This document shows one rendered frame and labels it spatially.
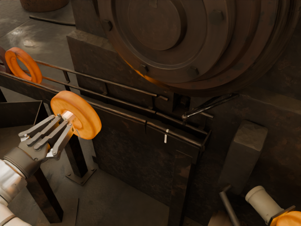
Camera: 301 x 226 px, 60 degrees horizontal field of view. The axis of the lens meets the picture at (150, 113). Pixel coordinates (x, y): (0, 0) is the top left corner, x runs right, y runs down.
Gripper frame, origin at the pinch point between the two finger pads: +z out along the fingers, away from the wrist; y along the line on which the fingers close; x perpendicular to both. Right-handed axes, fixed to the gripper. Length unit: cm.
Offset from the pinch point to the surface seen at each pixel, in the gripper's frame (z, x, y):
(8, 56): 19, -12, -57
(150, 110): 22.8, -15.4, 10.1
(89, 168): 19, -85, -32
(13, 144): -8.5, -23.9, -29.2
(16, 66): 20, -19, -58
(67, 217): -9, -83, -23
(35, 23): 137, -91, -208
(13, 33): 108, -89, -209
